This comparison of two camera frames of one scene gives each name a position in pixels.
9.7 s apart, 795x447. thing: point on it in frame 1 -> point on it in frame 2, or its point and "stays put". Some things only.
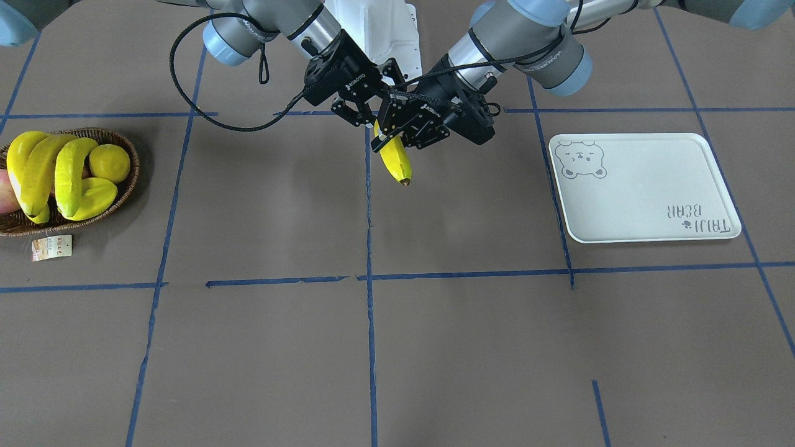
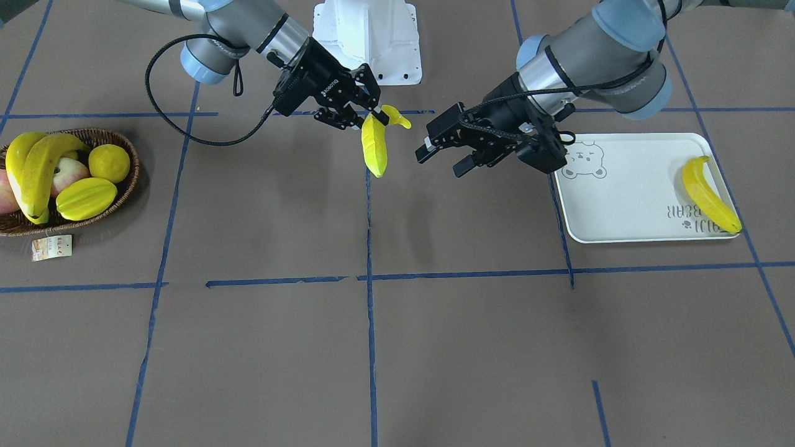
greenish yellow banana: (68, 172) -> (374, 138)
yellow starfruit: (97, 195) stays put
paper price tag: (59, 246) stays put
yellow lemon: (110, 162) stays put
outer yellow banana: (16, 148) stays put
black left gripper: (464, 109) -> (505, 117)
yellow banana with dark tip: (395, 154) -> (699, 184)
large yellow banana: (38, 171) stays put
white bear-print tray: (641, 187) stays put
